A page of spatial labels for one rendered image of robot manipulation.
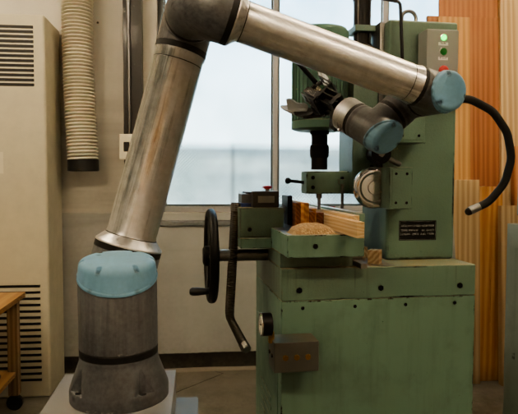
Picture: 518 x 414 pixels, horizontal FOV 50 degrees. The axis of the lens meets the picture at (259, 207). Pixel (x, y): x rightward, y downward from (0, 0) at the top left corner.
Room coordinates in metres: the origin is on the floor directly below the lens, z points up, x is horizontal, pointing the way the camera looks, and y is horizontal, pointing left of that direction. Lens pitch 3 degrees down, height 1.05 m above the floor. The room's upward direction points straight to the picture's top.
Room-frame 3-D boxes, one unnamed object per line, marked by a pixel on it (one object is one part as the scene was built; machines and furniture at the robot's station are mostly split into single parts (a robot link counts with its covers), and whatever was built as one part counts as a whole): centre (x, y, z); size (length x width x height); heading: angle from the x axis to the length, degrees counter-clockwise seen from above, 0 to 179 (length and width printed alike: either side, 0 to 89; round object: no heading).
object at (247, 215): (1.73, 0.00, 0.92); 0.15 x 0.13 x 0.09; 9
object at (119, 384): (1.07, 0.27, 0.67); 0.19 x 0.19 x 0.10
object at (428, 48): (1.66, -0.53, 1.40); 0.10 x 0.06 x 0.16; 99
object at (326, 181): (1.75, -0.21, 1.03); 0.14 x 0.07 x 0.09; 99
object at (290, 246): (1.74, -0.08, 0.87); 0.61 x 0.30 x 0.06; 9
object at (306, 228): (1.50, -0.14, 0.91); 0.12 x 0.09 x 0.03; 99
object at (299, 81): (1.75, -0.19, 1.35); 0.18 x 0.18 x 0.31
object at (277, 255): (1.74, -0.13, 0.82); 0.40 x 0.21 x 0.04; 9
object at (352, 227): (1.64, -0.21, 0.92); 0.55 x 0.02 x 0.04; 9
